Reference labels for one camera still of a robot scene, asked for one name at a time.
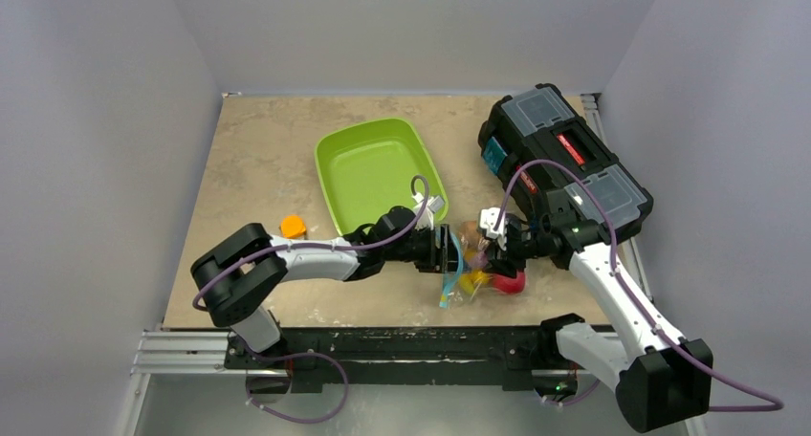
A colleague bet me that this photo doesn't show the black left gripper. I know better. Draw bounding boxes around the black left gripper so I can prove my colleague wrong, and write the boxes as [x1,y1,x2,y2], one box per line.
[383,224,469,273]

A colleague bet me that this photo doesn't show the clear zip top bag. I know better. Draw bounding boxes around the clear zip top bag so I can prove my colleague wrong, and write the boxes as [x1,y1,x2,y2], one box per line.
[439,221,526,309]

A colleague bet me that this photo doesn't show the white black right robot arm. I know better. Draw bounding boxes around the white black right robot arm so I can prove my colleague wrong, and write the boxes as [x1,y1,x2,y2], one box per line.
[478,187,713,433]

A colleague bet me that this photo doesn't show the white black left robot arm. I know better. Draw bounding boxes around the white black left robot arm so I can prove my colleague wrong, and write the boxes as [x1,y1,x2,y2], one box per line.
[190,207,464,368]

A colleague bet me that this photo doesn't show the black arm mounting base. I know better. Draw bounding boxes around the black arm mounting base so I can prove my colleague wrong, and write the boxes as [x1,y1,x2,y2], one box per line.
[224,314,582,396]

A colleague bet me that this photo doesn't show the yellow fake banana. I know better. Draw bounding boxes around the yellow fake banana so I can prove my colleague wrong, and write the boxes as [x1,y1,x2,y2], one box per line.
[457,270,491,296]

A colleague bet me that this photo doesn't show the brown fake kiwi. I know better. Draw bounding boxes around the brown fake kiwi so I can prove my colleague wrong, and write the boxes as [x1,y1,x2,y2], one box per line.
[458,221,488,251]

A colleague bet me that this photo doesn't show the red fake apple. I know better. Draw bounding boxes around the red fake apple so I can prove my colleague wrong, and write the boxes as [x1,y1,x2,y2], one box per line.
[491,272,526,294]

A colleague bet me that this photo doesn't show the black plastic toolbox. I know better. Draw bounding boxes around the black plastic toolbox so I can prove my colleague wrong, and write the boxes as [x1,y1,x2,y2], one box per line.
[478,84,653,242]

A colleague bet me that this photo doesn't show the green plastic tray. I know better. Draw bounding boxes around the green plastic tray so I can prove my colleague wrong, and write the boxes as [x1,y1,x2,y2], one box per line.
[314,118,449,235]

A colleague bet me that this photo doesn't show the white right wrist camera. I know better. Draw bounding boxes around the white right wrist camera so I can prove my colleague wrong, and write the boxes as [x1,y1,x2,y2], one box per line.
[478,207,507,249]

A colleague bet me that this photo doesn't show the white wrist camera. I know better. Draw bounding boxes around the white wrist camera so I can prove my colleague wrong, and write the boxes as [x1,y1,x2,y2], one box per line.
[478,207,507,249]
[412,192,446,229]

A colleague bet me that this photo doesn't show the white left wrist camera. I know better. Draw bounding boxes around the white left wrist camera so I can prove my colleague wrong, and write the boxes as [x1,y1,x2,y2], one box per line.
[412,192,446,229]

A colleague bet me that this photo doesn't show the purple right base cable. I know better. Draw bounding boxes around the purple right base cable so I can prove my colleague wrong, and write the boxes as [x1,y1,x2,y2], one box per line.
[541,376,603,407]

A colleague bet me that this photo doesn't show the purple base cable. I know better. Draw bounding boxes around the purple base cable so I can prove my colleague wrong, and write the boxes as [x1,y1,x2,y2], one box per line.
[541,376,603,407]
[244,353,350,425]

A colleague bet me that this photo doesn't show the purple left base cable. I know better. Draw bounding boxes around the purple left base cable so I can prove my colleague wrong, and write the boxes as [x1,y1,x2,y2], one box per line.
[244,353,350,425]

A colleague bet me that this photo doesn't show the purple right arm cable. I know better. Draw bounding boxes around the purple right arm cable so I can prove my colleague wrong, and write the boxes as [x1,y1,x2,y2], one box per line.
[493,159,785,414]

